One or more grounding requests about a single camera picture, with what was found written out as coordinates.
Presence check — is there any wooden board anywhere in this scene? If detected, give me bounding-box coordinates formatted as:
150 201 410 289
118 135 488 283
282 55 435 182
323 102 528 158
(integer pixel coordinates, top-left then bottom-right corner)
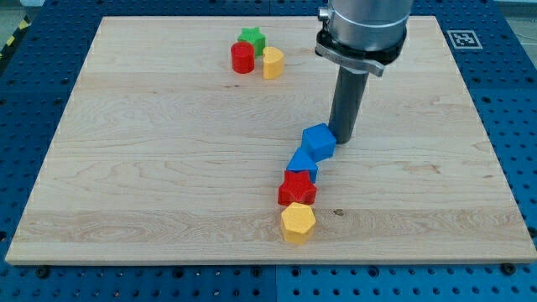
6 16 536 266

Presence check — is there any green star block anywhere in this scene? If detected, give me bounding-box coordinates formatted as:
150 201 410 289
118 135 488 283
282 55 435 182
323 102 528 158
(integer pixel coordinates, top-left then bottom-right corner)
237 27 266 57

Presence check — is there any yellow half-moon block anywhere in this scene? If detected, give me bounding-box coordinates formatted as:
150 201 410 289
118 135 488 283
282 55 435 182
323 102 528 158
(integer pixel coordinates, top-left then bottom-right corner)
263 46 284 80

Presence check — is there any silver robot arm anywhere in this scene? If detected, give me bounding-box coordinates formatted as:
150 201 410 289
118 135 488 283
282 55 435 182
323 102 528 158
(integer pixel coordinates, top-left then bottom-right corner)
315 0 414 143

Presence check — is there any red cylinder block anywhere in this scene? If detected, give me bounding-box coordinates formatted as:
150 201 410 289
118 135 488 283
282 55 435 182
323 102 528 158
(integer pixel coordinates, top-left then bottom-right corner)
230 41 255 74

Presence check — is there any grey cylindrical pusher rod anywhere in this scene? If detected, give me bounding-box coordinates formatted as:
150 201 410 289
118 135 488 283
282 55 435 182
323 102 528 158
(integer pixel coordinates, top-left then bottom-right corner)
328 67 368 144

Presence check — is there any blue triangle block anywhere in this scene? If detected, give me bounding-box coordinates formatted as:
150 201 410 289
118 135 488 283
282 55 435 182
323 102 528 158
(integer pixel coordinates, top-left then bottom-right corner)
286 147 318 183

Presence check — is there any red star block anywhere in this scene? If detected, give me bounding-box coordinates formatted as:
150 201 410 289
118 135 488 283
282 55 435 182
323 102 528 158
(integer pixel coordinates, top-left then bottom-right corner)
278 170 317 206

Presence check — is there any blue cube block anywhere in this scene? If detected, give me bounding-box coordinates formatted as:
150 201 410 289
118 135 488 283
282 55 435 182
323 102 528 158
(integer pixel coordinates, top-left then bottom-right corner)
301 123 336 162

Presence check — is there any white fiducial marker tag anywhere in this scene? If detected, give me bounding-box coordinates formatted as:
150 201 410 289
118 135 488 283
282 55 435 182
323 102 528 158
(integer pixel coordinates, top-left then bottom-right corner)
447 29 482 49

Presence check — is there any yellow hexagon block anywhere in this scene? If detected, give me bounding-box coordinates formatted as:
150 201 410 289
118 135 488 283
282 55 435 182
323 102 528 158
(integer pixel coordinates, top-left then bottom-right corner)
281 202 316 244

